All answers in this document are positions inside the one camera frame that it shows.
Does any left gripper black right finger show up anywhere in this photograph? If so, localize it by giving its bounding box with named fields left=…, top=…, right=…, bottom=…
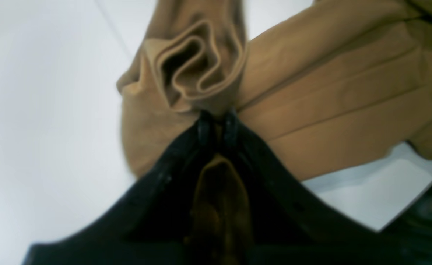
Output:
left=221, top=112, right=432, bottom=265

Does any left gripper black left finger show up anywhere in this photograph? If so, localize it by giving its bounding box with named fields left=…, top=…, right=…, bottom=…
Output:
left=24, top=112, right=215, bottom=265

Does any tan brown t-shirt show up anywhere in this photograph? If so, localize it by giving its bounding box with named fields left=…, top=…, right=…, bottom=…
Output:
left=117, top=0, right=432, bottom=265

